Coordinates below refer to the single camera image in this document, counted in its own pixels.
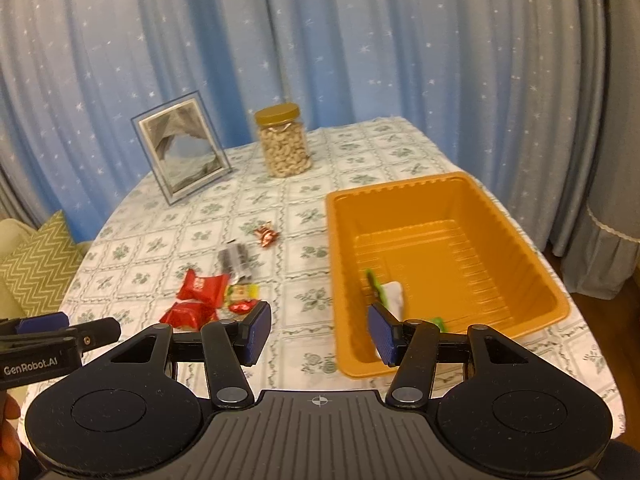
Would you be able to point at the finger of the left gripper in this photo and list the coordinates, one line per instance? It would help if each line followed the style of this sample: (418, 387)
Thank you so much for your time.
(37, 324)
(89, 336)

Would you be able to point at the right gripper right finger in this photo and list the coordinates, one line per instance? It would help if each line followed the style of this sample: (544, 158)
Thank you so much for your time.
(414, 347)

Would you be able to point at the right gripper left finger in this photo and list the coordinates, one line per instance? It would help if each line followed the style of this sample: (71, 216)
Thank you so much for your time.
(225, 348)

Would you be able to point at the red snack bag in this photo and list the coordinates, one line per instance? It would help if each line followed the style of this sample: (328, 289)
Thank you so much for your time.
(189, 315)

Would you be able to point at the yellow red candy packet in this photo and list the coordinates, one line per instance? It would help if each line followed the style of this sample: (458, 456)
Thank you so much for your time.
(240, 299)

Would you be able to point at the red square snack packet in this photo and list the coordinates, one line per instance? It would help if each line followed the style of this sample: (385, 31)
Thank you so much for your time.
(206, 289)

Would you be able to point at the green white snack bag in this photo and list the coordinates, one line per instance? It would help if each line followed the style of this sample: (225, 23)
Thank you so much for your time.
(390, 296)

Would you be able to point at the clear black snack packet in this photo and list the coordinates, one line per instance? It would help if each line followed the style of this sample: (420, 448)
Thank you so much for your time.
(234, 260)

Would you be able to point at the small red foil candy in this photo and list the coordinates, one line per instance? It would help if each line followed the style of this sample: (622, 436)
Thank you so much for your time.
(266, 234)

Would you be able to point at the person left hand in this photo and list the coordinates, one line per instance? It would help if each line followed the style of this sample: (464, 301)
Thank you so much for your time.
(11, 451)

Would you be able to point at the green zigzag cushion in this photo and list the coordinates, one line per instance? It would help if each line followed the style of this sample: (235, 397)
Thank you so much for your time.
(39, 271)

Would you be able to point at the orange plastic tray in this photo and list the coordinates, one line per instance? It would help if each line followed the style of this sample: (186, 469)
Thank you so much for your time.
(455, 253)

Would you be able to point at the floral white tablecloth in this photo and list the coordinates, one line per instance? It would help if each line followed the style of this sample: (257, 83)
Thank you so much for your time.
(136, 264)

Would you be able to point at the blue framed sand picture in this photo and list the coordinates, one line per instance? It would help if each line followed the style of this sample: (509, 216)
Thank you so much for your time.
(182, 147)

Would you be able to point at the grey lace-trimmed cover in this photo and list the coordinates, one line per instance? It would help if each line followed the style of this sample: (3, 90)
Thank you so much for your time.
(604, 250)

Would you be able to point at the cashew jar gold lid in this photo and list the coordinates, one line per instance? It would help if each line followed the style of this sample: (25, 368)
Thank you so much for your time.
(282, 135)

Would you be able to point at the blue star curtain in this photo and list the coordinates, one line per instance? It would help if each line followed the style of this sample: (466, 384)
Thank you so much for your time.
(507, 89)

